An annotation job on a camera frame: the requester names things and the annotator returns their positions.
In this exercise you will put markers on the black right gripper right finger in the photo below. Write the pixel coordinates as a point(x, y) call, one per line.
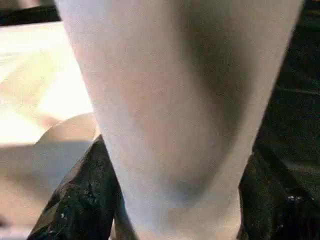
point(275, 212)

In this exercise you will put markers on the white plastic table leg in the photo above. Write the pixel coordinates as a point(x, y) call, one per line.
point(175, 100)

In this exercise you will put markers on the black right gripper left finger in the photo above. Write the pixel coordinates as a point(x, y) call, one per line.
point(82, 200)

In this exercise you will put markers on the white plastic table top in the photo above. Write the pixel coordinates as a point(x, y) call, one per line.
point(37, 75)

